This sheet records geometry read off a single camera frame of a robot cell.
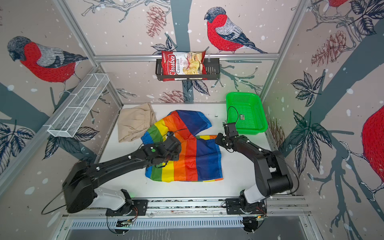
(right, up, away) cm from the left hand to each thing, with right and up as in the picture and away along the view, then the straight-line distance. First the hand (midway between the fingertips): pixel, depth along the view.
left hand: (178, 153), depth 81 cm
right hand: (+22, +5, +12) cm, 26 cm away
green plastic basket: (+49, +26, +36) cm, 66 cm away
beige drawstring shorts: (-36, +16, +25) cm, 47 cm away
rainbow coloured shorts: (+12, -5, +6) cm, 15 cm away
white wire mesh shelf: (-52, +20, -7) cm, 56 cm away
